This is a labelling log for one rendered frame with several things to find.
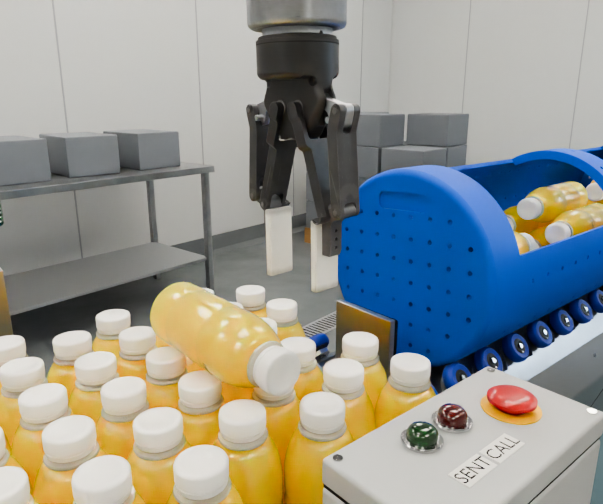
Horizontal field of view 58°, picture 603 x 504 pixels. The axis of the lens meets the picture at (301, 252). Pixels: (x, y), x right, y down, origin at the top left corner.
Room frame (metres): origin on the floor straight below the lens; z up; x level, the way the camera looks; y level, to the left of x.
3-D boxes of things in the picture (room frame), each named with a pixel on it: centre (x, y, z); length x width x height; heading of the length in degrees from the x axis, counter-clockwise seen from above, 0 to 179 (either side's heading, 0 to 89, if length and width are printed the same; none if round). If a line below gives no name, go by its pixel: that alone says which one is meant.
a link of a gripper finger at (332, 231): (0.48, -0.03, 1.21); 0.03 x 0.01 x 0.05; 41
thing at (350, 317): (0.69, -0.09, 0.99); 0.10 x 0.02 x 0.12; 40
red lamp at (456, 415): (0.35, -0.11, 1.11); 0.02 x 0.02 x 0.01
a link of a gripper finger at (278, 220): (0.55, 0.02, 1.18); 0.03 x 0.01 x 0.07; 131
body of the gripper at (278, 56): (0.52, 0.00, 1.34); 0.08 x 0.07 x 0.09; 41
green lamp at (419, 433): (0.32, -0.08, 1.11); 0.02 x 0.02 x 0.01
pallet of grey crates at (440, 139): (4.92, -0.75, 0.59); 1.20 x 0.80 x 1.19; 50
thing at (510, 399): (0.37, -0.16, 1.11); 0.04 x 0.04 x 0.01
